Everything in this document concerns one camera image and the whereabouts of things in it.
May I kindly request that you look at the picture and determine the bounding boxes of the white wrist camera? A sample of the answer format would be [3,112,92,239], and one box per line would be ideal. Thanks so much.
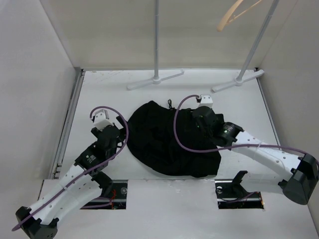
[93,109,112,131]
[199,94,213,108]

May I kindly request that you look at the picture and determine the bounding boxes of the white left rack stand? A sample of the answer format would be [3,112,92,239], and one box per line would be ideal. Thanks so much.
[127,0,184,91]

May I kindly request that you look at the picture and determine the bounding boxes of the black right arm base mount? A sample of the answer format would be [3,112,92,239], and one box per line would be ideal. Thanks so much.
[215,171,264,210]

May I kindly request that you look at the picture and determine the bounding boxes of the white right rack stand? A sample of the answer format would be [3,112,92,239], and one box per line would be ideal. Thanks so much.
[212,15,269,93]

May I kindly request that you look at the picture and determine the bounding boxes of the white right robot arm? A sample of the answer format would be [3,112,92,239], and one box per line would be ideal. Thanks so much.
[192,106,319,205]

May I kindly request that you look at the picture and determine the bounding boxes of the black trousers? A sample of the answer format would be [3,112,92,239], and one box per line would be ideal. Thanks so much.
[127,101,221,178]

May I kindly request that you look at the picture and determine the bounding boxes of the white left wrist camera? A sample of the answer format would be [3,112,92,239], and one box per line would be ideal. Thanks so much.
[93,109,112,131]

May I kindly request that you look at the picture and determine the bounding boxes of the white rack stand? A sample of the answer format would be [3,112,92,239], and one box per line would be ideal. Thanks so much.
[127,0,184,91]
[212,15,269,93]

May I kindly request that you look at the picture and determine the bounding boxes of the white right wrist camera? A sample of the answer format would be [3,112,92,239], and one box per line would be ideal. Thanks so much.
[199,94,213,108]

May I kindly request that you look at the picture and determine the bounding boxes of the wooden clothes hanger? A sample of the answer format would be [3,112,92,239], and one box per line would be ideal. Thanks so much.
[216,0,263,32]

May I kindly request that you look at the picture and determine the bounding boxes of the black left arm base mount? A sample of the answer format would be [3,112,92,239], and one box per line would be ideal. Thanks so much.
[81,180,128,210]

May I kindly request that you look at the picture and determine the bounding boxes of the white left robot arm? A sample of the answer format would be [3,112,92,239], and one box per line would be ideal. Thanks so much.
[12,123,129,239]

